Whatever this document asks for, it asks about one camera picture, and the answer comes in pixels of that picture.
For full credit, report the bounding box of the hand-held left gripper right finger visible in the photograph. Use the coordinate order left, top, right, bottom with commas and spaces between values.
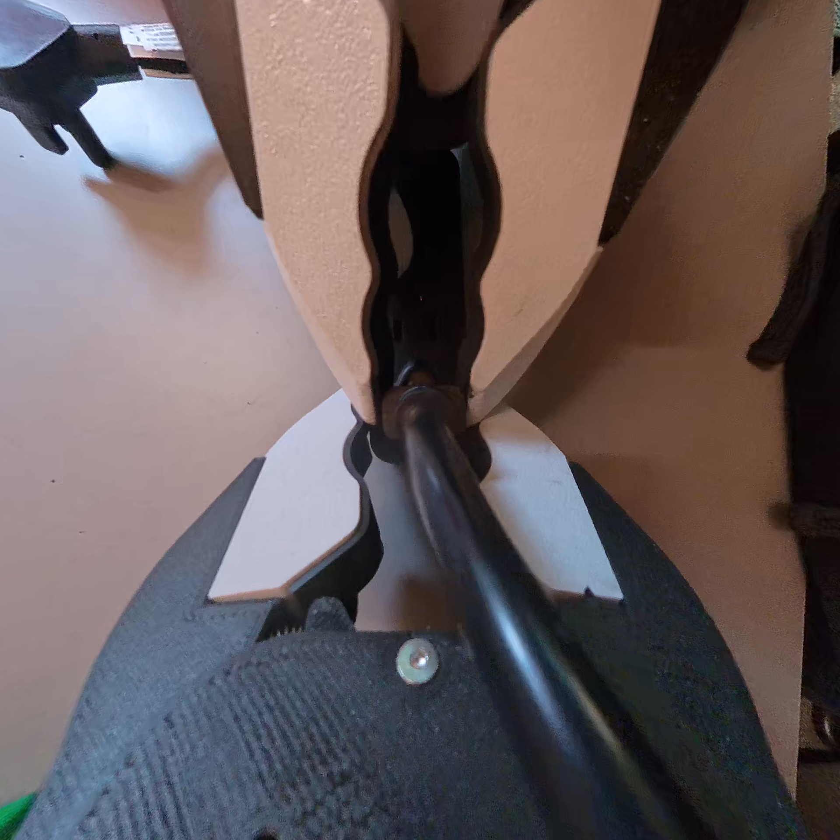
469, 407, 623, 601

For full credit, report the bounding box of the black braided cord flat plug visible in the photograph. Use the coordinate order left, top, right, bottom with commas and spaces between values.
0, 0, 191, 172

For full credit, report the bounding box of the black power strip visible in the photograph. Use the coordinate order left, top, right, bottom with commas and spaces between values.
367, 147, 493, 473

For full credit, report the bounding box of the black short extension cord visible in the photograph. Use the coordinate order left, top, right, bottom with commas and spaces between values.
384, 361, 690, 840

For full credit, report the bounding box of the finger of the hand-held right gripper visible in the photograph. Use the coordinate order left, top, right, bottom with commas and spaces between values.
466, 0, 660, 424
236, 0, 404, 424

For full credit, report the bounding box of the green plastic bin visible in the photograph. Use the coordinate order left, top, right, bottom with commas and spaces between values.
0, 791, 37, 840

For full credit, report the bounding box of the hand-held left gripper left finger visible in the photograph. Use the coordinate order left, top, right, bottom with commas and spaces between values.
206, 387, 383, 608

